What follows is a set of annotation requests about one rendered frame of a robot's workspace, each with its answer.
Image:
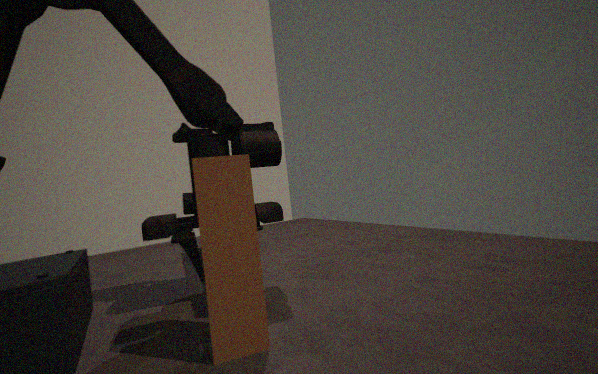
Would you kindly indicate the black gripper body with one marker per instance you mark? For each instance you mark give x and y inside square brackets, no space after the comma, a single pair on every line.
[162,226]

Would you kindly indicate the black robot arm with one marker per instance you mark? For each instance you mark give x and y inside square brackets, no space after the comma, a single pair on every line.
[200,99]

